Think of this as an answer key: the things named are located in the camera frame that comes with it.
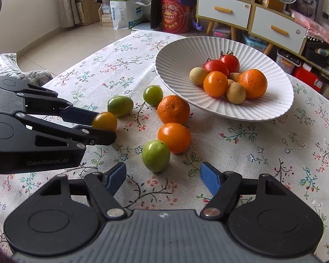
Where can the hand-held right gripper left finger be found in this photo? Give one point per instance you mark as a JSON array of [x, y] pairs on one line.
[[118, 178]]

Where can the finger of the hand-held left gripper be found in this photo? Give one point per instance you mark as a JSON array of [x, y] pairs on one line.
[[98, 138], [79, 116]]

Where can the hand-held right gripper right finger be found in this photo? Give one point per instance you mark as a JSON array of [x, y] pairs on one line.
[[211, 179]]

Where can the olive yellow tomato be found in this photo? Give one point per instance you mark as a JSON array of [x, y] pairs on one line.
[[105, 120]]

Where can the light green oval tomato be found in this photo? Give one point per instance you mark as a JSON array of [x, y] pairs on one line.
[[155, 155]]

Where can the tan longan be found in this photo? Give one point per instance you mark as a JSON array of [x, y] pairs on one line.
[[198, 76], [230, 82], [236, 93], [234, 76]]

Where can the orange tomato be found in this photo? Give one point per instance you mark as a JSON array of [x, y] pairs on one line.
[[215, 83], [174, 137]]

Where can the large mandarin orange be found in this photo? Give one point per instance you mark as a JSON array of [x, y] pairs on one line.
[[252, 83]]

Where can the large red tomato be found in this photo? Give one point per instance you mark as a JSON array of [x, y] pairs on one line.
[[215, 66]]

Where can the white ribbed bowl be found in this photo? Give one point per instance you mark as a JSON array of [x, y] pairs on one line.
[[181, 60]]

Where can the dark green blemished tomato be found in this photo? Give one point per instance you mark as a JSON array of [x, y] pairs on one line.
[[120, 105]]

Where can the floral tablecloth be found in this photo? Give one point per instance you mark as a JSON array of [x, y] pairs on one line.
[[263, 148]]

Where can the grey blanket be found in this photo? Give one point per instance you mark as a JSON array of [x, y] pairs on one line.
[[22, 71]]

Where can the round green tomato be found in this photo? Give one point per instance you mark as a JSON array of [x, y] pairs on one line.
[[153, 95]]

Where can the small mandarin orange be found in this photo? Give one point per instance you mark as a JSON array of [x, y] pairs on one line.
[[173, 109]]

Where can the white paper bag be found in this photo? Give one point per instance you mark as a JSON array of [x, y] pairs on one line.
[[126, 13]]

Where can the wooden rack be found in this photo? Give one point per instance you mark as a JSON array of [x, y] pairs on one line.
[[90, 2]]

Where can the beige curtain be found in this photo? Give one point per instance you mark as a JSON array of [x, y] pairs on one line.
[[67, 0]]

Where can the small red tomato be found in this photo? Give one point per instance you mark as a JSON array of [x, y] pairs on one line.
[[231, 62]]

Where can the black panel on white base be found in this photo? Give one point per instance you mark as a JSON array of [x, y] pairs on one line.
[[155, 11]]

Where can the red box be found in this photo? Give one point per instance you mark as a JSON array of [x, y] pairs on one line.
[[305, 76]]

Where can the red snack bucket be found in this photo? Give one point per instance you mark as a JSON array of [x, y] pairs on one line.
[[176, 13]]

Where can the clear plastic storage box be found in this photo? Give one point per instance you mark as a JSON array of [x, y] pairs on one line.
[[253, 42]]

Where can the white cabinet drawer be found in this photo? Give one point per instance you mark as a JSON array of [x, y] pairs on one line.
[[277, 27], [224, 8]]

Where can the pink cloth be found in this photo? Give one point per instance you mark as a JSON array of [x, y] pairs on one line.
[[315, 27]]

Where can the wooden shelf cabinet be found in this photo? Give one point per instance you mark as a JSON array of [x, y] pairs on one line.
[[253, 0]]

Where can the tan cardboard box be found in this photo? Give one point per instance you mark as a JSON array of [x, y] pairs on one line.
[[275, 4]]

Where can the framed cat picture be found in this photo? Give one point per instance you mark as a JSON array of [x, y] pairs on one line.
[[308, 0]]

